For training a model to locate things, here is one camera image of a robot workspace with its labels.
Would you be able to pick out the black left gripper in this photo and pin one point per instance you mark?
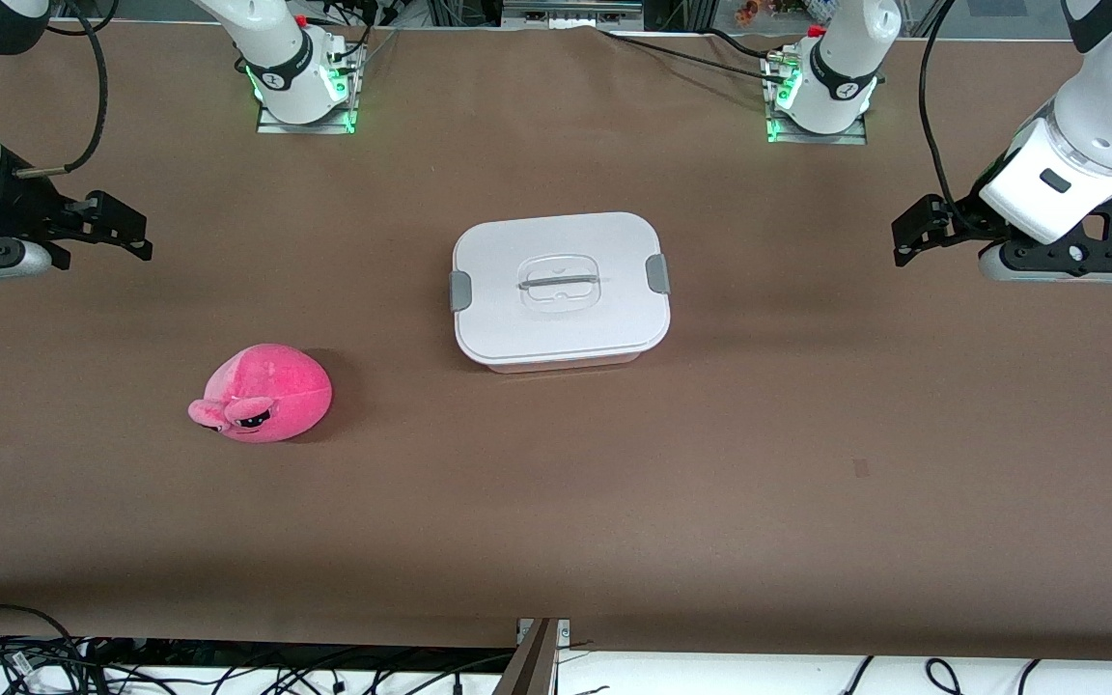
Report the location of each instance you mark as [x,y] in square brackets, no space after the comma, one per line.
[959,218]

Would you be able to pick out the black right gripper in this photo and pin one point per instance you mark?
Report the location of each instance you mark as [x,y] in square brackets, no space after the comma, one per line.
[23,210]

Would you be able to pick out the pink plush toy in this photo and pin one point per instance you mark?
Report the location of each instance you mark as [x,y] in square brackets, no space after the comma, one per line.
[271,391]

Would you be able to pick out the white box lid grey latches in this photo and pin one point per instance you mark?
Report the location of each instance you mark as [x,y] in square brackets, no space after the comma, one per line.
[556,319]

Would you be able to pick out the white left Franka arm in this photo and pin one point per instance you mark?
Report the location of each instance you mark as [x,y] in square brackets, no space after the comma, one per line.
[1092,116]

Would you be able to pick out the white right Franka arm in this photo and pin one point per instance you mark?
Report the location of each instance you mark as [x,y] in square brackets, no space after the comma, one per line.
[276,48]

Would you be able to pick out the translucent plastic storage box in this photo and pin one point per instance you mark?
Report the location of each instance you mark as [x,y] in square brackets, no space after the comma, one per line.
[556,365]

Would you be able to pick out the colourful background clutter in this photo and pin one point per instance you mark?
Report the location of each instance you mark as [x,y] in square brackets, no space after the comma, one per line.
[778,10]

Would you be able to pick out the brown table cover sheet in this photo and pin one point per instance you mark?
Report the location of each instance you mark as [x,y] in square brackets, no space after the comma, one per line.
[614,502]

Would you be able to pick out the white shelf board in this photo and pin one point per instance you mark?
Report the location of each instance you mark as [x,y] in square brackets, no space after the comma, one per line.
[710,678]

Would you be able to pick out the metal table edge bracket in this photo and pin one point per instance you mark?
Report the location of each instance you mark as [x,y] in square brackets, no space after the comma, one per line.
[561,632]

